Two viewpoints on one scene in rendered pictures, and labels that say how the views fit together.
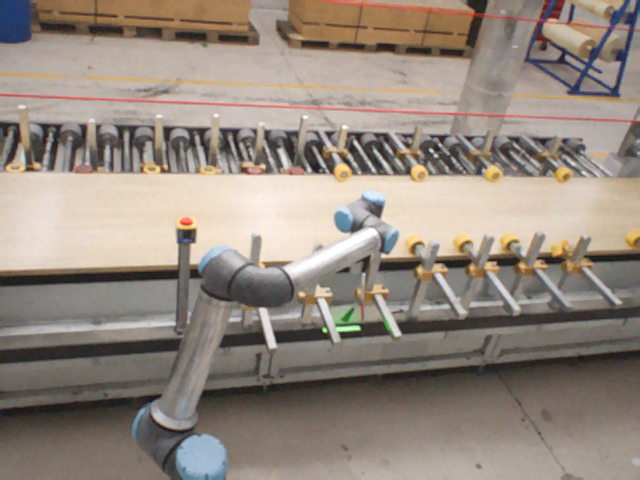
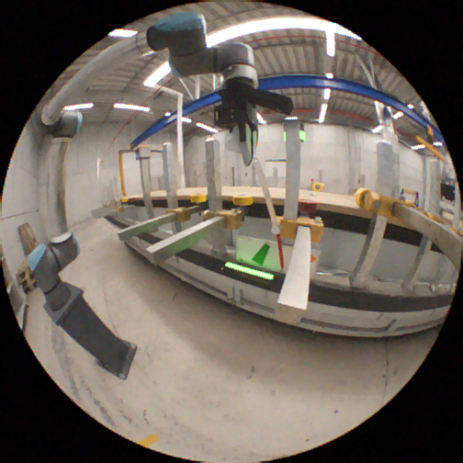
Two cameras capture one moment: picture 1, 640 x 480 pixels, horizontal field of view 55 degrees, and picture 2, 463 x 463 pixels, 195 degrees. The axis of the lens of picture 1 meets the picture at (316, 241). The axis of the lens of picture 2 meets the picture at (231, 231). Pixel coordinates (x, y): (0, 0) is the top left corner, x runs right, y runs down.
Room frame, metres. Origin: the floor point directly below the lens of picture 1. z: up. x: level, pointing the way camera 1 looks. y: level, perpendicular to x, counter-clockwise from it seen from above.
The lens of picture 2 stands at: (1.72, -0.41, 0.97)
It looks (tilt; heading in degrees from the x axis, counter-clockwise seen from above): 22 degrees down; 51
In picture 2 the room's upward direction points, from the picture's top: 2 degrees counter-clockwise
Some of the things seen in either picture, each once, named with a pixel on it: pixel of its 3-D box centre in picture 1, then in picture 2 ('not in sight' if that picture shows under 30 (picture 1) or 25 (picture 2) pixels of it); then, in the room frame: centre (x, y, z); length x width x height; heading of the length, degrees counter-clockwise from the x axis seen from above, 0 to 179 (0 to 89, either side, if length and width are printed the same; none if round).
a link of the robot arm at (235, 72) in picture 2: not in sight; (238, 80); (1.94, -0.18, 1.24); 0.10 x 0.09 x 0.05; 21
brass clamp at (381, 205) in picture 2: (430, 272); (388, 206); (2.15, -0.50, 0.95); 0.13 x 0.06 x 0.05; 110
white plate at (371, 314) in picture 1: (356, 314); (274, 257); (2.02, -0.23, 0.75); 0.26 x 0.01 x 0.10; 110
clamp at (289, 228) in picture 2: (370, 292); (297, 227); (2.07, -0.27, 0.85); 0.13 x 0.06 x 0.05; 110
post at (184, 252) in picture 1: (183, 286); (147, 196); (1.79, 0.47, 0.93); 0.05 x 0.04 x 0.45; 110
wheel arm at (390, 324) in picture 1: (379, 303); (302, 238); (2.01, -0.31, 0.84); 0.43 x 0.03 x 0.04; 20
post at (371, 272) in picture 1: (368, 283); (291, 208); (2.06, -0.25, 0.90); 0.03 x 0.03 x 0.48; 20
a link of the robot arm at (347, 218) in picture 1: (354, 217); (194, 60); (1.85, -0.12, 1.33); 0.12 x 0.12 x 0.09; 54
